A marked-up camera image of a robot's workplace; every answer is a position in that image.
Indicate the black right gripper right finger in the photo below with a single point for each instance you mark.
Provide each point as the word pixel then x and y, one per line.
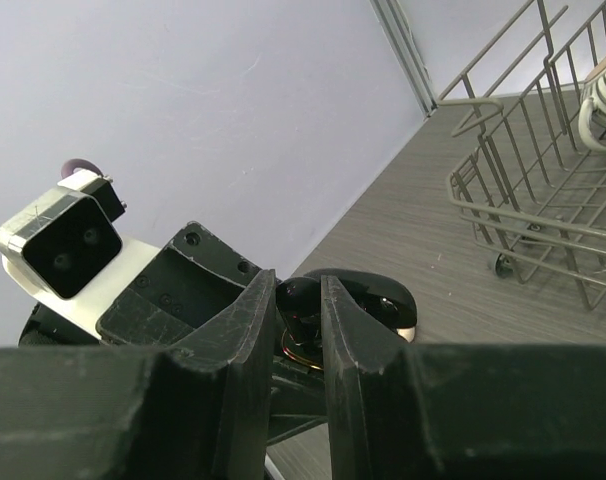
pixel 398 410

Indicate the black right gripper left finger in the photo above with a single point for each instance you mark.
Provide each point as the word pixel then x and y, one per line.
pixel 198 409

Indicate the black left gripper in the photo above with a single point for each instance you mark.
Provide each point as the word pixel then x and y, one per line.
pixel 191 279

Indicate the black earbud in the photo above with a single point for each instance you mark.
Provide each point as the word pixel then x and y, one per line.
pixel 298 300

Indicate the black earbud charging case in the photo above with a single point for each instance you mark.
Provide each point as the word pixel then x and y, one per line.
pixel 383 298

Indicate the striped beige mug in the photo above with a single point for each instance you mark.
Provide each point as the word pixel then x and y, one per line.
pixel 593 108

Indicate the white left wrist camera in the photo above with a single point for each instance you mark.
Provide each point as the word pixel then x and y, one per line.
pixel 64 251

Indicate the metal wire dish rack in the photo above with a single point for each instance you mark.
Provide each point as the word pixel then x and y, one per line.
pixel 534 195

